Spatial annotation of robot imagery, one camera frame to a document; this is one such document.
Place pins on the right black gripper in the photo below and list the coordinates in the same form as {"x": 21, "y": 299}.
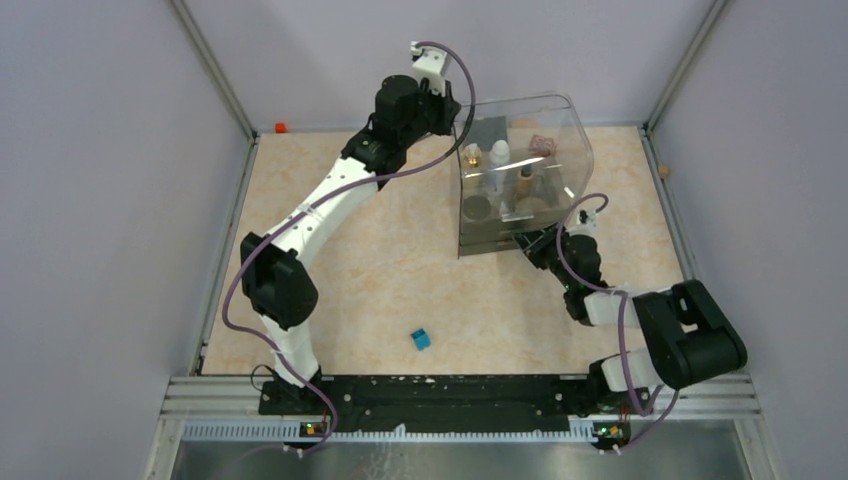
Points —
{"x": 533, "y": 243}

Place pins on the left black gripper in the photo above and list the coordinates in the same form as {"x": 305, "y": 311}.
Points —
{"x": 444, "y": 104}

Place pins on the black round compact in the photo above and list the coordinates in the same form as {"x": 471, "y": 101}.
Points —
{"x": 476, "y": 208}

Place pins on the clear pump bottle gold collar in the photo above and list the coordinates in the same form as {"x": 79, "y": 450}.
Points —
{"x": 471, "y": 155}

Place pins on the clear acrylic makeup organizer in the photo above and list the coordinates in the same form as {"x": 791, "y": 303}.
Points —
{"x": 520, "y": 165}

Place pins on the white squeeze bottle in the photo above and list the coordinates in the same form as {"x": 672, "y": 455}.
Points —
{"x": 499, "y": 158}

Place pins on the blue toy brick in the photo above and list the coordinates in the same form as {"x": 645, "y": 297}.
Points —
{"x": 421, "y": 339}

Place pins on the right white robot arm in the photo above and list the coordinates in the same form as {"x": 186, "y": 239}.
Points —
{"x": 672, "y": 338}

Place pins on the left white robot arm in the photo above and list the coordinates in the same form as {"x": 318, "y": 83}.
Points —
{"x": 273, "y": 274}

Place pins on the black ribbed square mat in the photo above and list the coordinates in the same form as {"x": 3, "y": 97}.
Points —
{"x": 488, "y": 130}

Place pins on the small red snack packet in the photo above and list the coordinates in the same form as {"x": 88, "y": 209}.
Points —
{"x": 542, "y": 146}

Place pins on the wooden block at wall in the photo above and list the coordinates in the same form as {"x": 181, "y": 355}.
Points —
{"x": 523, "y": 124}

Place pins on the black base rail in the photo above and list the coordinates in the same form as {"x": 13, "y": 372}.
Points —
{"x": 440, "y": 404}

